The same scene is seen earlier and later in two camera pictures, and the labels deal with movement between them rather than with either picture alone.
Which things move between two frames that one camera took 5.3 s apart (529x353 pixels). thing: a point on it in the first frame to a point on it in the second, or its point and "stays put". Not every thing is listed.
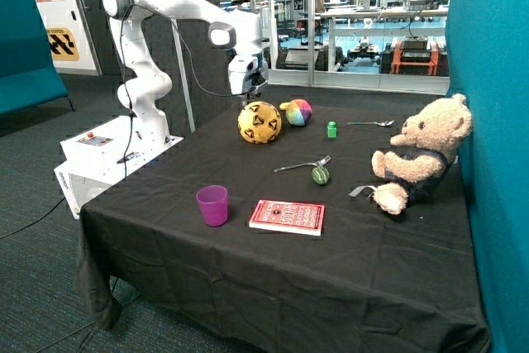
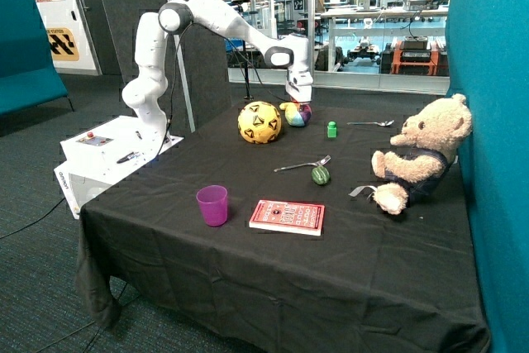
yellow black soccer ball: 259,122 stays put
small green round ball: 320,174 stays put
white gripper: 245,77 to 299,83
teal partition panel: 488,63 stays put
